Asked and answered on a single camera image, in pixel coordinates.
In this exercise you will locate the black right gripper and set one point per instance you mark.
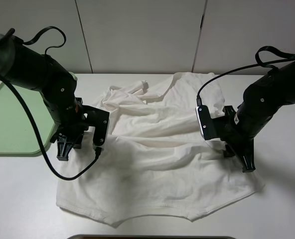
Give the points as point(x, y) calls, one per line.
point(238, 131)

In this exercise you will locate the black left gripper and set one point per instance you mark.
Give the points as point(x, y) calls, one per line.
point(69, 123)

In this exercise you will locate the white short sleeve shirt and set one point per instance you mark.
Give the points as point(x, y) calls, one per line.
point(155, 160)

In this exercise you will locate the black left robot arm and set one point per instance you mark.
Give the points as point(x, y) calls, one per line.
point(25, 68)

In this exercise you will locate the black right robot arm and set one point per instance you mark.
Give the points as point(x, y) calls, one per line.
point(261, 100)

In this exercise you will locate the light green plastic tray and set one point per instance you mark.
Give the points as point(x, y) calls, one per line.
point(16, 133)

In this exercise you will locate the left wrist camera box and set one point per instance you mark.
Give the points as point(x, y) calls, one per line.
point(99, 119)

